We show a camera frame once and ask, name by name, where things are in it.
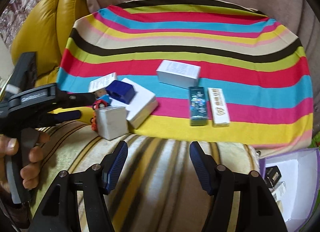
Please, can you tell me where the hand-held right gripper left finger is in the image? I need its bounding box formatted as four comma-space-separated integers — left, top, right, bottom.
29, 140, 129, 232

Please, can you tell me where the person's left hand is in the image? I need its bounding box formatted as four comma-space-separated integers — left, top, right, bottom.
0, 130, 51, 193

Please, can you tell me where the white box with small print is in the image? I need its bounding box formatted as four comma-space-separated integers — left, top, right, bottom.
88, 72, 118, 93

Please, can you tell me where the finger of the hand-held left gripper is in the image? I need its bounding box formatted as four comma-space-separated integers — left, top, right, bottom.
55, 90, 97, 108
47, 109, 83, 124

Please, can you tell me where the dark blue box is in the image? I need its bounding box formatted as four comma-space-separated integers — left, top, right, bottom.
105, 80, 137, 105

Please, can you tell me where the red toy car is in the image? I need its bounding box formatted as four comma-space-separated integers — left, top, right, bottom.
90, 98, 112, 132

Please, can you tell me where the white box with printed text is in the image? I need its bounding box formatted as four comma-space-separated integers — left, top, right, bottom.
156, 60, 202, 88

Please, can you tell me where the small blue toy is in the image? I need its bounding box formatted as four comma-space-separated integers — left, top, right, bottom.
96, 91, 111, 103

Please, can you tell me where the black box with gold print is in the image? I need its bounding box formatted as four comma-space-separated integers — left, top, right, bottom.
265, 167, 283, 188

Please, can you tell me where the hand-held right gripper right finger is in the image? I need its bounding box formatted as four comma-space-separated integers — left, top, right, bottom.
189, 141, 288, 232

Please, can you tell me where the large white box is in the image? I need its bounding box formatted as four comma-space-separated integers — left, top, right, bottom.
111, 78, 158, 130

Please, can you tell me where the purple storage box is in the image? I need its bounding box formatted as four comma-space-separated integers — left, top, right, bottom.
259, 147, 320, 222

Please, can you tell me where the teal box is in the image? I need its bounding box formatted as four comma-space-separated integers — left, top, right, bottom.
189, 86, 209, 126

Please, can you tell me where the pale grey cube box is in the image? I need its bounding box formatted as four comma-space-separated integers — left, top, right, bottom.
96, 106, 129, 141

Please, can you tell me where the narrow white and gold box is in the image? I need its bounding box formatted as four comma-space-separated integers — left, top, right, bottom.
207, 87, 230, 128

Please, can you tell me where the yellow leather sofa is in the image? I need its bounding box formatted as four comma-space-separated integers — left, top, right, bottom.
10, 0, 90, 90

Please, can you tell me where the floral patterned curtain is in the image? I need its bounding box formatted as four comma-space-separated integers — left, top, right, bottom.
0, 0, 53, 38

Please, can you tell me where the colourful striped cloth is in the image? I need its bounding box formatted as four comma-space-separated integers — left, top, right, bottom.
56, 4, 314, 148

